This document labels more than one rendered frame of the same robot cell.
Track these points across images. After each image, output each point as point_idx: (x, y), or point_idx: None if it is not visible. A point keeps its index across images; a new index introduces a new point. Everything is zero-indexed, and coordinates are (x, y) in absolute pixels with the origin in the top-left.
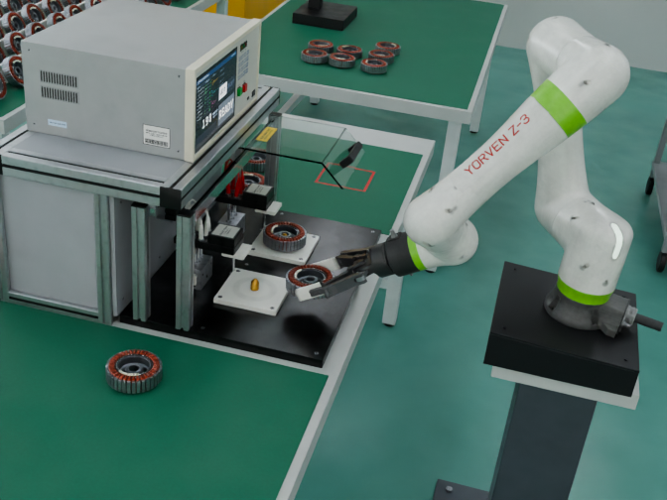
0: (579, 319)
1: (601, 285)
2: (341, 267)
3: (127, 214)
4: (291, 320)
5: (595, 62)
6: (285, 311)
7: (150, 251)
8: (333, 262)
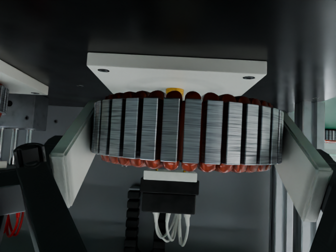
0: None
1: None
2: (37, 153)
3: (247, 238)
4: (292, 43)
5: None
6: (236, 52)
7: (276, 211)
8: (74, 184)
